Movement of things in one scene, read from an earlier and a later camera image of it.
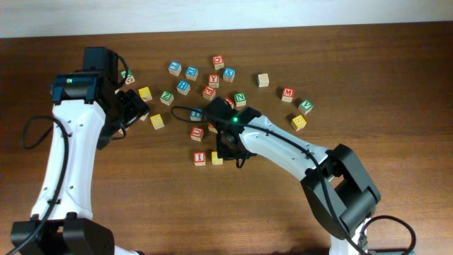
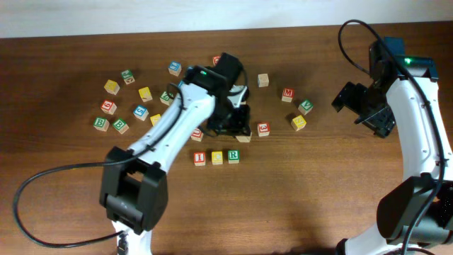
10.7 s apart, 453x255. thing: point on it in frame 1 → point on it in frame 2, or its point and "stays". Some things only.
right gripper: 222,151 → 379,123
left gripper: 136,108 → 238,126
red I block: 199,159 stays
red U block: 197,133 stays
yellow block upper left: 145,93 stays
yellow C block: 215,160 stays
